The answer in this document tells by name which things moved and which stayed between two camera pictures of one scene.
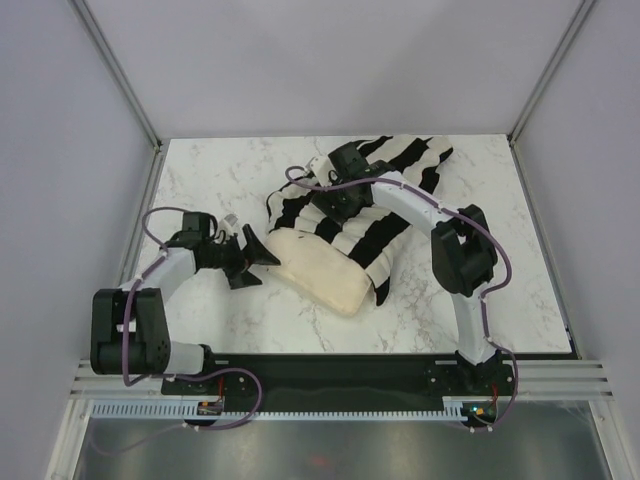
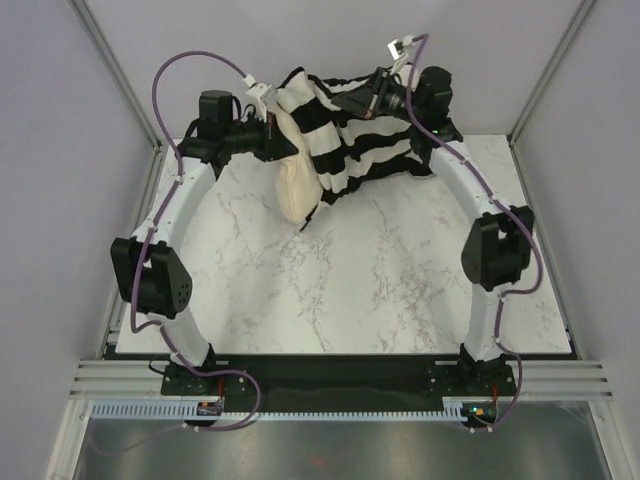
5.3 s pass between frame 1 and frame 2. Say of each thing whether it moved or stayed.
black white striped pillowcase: moved
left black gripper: moved
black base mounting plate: stayed
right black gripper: moved
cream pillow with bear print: moved
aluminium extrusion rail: stayed
